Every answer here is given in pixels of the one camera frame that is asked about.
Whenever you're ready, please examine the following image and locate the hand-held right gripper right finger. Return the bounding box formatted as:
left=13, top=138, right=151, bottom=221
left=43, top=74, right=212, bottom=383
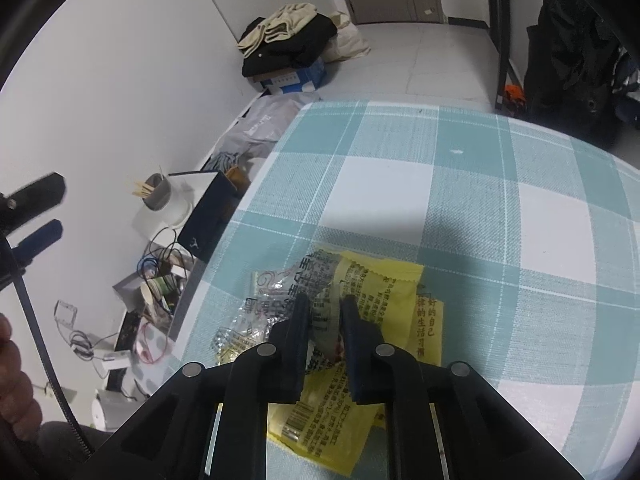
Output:
left=342, top=296, right=586, bottom=480

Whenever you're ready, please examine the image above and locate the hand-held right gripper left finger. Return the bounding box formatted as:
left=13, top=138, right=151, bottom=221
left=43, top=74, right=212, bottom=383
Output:
left=75, top=294, right=313, bottom=480

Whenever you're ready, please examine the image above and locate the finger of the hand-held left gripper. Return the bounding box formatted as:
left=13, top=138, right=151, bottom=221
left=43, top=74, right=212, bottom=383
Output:
left=0, top=219, right=63, bottom=291
left=0, top=172, right=67, bottom=233

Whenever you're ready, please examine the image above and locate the small grey red wrapper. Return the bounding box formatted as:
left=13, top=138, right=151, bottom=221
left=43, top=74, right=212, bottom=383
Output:
left=302, top=285, right=353, bottom=376

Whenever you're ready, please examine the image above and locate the clear silver wrapper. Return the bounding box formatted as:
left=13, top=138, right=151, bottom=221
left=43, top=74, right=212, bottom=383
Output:
left=212, top=247, right=346, bottom=366

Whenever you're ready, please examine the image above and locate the yellow printed wrapper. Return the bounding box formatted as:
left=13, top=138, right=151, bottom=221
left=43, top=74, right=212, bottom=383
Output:
left=266, top=249, right=443, bottom=476

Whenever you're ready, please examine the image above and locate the person's left hand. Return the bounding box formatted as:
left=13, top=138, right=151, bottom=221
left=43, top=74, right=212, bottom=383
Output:
left=0, top=311, right=45, bottom=445

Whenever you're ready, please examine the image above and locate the clear plastic box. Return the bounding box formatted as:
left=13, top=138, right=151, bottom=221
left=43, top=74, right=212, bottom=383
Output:
left=54, top=300, right=80, bottom=328

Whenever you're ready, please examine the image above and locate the white box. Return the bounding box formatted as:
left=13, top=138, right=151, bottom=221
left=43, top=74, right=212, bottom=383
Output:
left=131, top=205, right=176, bottom=242

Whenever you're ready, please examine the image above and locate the grey cup with sticks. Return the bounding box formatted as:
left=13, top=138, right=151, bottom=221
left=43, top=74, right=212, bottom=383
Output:
left=131, top=165, right=173, bottom=212

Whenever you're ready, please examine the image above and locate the green patterned paper cup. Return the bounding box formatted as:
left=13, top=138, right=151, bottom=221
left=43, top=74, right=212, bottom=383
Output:
left=140, top=274, right=178, bottom=311

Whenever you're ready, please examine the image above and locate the black patterned box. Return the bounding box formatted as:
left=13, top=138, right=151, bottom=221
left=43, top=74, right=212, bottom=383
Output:
left=115, top=310, right=146, bottom=353

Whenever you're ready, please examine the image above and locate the dark blue box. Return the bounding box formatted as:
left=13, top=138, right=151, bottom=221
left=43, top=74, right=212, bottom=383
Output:
left=177, top=172, right=241, bottom=263

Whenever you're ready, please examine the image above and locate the teal checked cloth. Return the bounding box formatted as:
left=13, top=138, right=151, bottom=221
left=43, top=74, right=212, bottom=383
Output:
left=167, top=100, right=640, bottom=480

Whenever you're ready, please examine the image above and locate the striped grey cloth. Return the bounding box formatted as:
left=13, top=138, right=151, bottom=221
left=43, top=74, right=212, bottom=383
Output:
left=205, top=151, right=243, bottom=175

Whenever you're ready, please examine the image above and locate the white plastic container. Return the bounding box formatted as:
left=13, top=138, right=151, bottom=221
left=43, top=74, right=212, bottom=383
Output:
left=92, top=387, right=151, bottom=431

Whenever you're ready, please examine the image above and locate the grey plastic bag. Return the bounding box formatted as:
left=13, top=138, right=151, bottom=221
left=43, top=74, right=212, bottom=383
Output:
left=220, top=95, right=321, bottom=161

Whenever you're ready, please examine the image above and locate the person's dark trouser leg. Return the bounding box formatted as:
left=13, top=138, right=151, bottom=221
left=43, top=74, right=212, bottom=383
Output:
left=37, top=420, right=116, bottom=480

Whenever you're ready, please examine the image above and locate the blue cardboard box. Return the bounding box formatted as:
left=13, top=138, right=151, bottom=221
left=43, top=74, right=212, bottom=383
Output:
left=250, top=57, right=327, bottom=95

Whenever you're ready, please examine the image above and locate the black garment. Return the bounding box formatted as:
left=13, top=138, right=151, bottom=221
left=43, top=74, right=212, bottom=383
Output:
left=241, top=12, right=338, bottom=78

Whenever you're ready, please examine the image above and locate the white cloth bag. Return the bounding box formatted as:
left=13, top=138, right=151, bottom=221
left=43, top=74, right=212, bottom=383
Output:
left=322, top=10, right=372, bottom=64

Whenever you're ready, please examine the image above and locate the beige garment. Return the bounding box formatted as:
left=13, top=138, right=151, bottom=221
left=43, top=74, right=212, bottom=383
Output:
left=237, top=4, right=318, bottom=51

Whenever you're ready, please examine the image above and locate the dark hanging jacket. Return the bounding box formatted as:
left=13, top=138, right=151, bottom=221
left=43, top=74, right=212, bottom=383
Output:
left=522, top=0, right=626, bottom=148

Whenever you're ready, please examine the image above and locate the black cable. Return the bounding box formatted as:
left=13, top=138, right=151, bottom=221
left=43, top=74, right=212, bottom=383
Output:
left=0, top=232, right=96, bottom=460

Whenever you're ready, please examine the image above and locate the black metal frame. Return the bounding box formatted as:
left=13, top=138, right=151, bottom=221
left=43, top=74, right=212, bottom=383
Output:
left=482, top=0, right=516, bottom=113

